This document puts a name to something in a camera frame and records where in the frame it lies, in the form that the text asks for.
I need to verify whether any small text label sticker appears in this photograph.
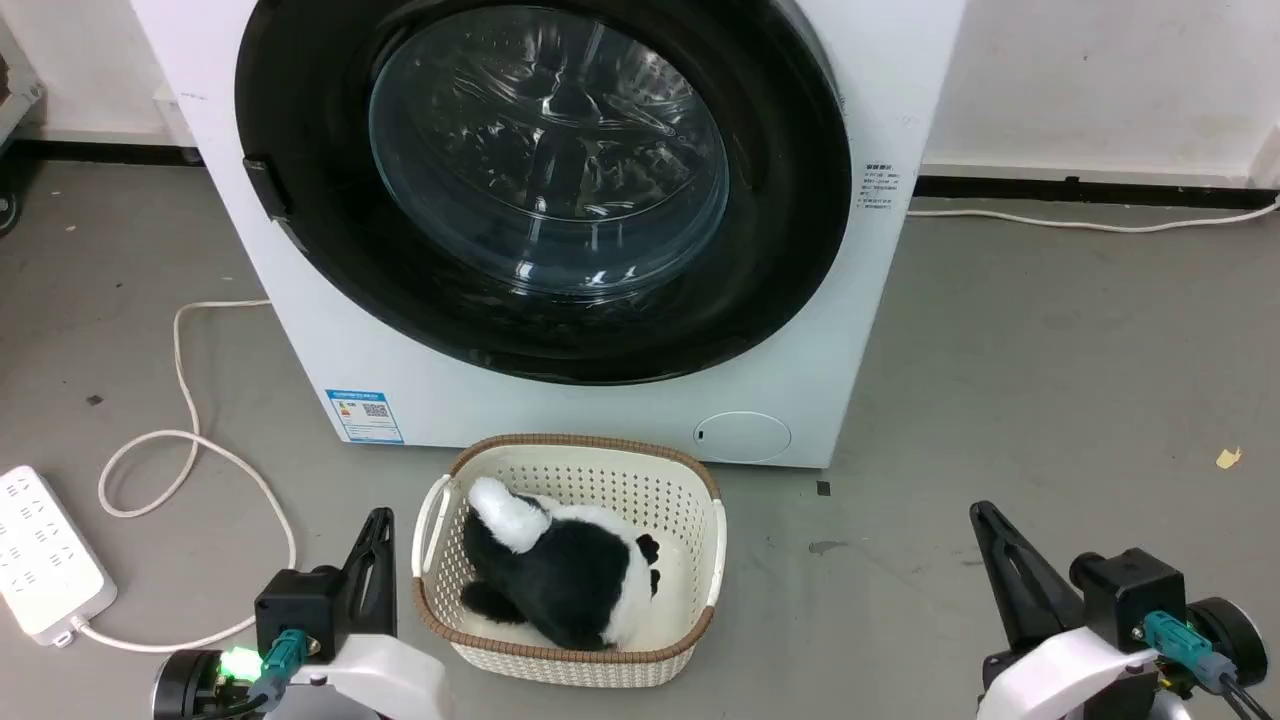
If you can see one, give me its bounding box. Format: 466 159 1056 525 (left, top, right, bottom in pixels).
859 162 904 213

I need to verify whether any cream plastic laundry basket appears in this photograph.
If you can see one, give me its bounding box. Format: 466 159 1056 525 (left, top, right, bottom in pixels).
411 433 728 689

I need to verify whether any grey cart with wheel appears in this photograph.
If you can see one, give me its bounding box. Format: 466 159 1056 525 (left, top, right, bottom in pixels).
0 45 46 239

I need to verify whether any white power strip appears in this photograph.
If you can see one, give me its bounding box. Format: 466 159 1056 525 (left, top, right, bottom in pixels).
0 465 118 648

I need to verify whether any black round washer door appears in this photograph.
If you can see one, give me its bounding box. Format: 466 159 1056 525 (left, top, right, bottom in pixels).
235 0 853 386

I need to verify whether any teal-plug gripper cable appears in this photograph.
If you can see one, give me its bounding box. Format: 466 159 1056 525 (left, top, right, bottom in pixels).
205 629 323 720
1132 611 1277 720

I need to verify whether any black and white plush toy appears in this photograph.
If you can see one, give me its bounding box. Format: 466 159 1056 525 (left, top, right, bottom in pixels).
461 477 663 652

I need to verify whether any teal-plug left gripper cable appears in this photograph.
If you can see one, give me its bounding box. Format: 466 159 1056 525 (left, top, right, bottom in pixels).
205 629 323 720

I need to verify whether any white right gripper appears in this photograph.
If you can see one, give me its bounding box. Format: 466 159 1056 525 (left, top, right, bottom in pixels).
969 501 1166 720

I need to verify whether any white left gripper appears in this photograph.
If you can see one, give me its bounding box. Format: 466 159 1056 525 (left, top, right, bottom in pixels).
272 508 453 720

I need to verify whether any white front-load washing machine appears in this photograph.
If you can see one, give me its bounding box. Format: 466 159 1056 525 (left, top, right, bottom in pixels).
130 0 969 470

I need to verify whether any blue energy label sticker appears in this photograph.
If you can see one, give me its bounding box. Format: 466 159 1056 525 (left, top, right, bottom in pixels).
325 389 405 445

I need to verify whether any round white filter cover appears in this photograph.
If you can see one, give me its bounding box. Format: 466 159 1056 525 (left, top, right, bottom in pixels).
694 411 793 464

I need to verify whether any thin white floor cable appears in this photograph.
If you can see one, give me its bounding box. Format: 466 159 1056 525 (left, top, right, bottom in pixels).
906 196 1280 235

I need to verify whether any teal-plug right gripper cable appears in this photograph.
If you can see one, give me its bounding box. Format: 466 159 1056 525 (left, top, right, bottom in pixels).
1132 611 1277 720

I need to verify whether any white power strip cable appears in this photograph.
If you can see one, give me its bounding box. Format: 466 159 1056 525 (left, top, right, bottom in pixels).
72 299 298 654

